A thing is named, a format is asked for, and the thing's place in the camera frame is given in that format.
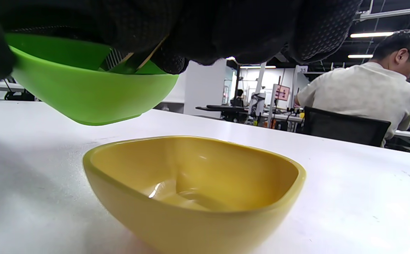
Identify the metal tweezers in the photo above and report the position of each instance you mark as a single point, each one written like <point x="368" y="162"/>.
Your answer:
<point x="113" y="60"/>

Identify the green plastic bowl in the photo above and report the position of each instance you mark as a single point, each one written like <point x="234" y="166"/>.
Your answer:
<point x="92" y="95"/>

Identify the ceiling light strip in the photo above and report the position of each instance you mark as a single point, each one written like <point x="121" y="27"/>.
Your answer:
<point x="371" y="34"/>
<point x="360" y="56"/>

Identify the black mesh office chair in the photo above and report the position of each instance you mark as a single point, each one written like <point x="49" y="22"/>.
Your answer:
<point x="342" y="127"/>

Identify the black workstation table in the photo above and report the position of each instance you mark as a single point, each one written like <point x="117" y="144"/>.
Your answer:
<point x="222" y="109"/>

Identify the pink sign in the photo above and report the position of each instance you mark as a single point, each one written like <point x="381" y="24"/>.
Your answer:
<point x="282" y="92"/>

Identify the yellow small dish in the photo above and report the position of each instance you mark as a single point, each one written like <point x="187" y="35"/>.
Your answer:
<point x="191" y="229"/>

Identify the person's right hand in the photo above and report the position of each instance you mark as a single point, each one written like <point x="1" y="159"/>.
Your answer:
<point x="191" y="24"/>

